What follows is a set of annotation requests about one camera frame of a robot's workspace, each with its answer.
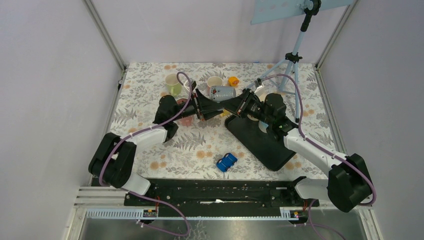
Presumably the yellow ceramic mug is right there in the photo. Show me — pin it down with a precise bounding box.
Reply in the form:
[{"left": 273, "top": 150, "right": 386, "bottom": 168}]
[{"left": 220, "top": 110, "right": 231, "bottom": 117}]

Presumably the light green mug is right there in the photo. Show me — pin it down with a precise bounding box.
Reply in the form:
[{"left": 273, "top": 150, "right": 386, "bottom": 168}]
[{"left": 165, "top": 73, "right": 183, "bottom": 97}]

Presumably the large pink speckled mug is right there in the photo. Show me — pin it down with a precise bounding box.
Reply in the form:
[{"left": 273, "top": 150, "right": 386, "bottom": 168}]
[{"left": 176, "top": 98, "right": 194, "bottom": 127}]

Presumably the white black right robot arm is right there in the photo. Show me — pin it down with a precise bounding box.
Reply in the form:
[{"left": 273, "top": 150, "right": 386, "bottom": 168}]
[{"left": 220, "top": 89, "right": 377, "bottom": 213}]

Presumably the black plastic tray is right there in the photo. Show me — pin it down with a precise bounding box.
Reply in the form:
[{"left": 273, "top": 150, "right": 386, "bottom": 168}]
[{"left": 224, "top": 115, "right": 296, "bottom": 172}]

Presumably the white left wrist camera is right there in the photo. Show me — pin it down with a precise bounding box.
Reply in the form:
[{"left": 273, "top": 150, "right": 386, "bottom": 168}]
[{"left": 182, "top": 82, "right": 196, "bottom": 96}]

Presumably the small orange toy cup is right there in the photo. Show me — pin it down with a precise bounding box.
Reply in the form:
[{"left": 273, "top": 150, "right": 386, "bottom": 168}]
[{"left": 227, "top": 76, "right": 240, "bottom": 87}]

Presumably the pink ceramic mug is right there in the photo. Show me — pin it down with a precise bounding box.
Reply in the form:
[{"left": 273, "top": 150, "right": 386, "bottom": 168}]
[{"left": 206, "top": 76, "right": 224, "bottom": 89}]

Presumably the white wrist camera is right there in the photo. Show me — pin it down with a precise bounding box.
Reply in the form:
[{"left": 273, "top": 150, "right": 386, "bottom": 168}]
[
  {"left": 254, "top": 78, "right": 266, "bottom": 97},
  {"left": 182, "top": 82, "right": 196, "bottom": 96}
]

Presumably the floral patterned table mat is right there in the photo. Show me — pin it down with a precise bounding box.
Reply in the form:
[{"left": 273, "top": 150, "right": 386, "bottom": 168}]
[{"left": 109, "top": 62, "right": 335, "bottom": 181}]

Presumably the light blue tripod stand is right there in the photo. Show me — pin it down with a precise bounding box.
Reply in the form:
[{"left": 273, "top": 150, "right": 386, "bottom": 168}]
[{"left": 247, "top": 13, "right": 318, "bottom": 123}]

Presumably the blue toy car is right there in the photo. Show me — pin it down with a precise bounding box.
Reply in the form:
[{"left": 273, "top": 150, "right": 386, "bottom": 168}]
[{"left": 216, "top": 152, "right": 238, "bottom": 173}]

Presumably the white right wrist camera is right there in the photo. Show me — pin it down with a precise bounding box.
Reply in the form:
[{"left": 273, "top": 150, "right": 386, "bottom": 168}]
[{"left": 254, "top": 78, "right": 266, "bottom": 97}]

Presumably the beige patterned tall mug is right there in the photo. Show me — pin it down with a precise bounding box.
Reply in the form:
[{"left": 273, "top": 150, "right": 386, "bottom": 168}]
[{"left": 259, "top": 93, "right": 267, "bottom": 102}]

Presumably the small grey mug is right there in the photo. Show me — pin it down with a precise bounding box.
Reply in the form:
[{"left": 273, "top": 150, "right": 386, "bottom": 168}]
[{"left": 208, "top": 86, "right": 236, "bottom": 103}]

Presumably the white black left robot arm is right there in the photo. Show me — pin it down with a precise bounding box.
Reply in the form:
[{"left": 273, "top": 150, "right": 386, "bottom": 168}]
[{"left": 88, "top": 87, "right": 223, "bottom": 206}]

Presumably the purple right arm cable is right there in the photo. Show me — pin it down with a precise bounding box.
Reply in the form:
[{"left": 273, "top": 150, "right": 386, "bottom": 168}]
[{"left": 256, "top": 73, "right": 378, "bottom": 240}]

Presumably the light blue mug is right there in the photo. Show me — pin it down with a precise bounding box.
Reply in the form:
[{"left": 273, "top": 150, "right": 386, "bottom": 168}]
[{"left": 258, "top": 121, "right": 269, "bottom": 133}]

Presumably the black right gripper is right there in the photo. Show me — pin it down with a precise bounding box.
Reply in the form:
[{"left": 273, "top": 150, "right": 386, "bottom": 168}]
[{"left": 220, "top": 88, "right": 273, "bottom": 126}]

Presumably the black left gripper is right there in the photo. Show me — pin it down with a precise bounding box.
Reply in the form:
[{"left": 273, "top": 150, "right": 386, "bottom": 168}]
[{"left": 170, "top": 88, "right": 224, "bottom": 122}]

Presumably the light blue perforated board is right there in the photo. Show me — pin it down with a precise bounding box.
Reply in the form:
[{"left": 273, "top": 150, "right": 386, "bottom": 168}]
[{"left": 250, "top": 0, "right": 353, "bottom": 25}]

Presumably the white slotted cable duct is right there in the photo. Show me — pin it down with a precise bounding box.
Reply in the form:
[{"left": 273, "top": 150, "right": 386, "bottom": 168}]
[{"left": 86, "top": 207, "right": 308, "bottom": 221}]

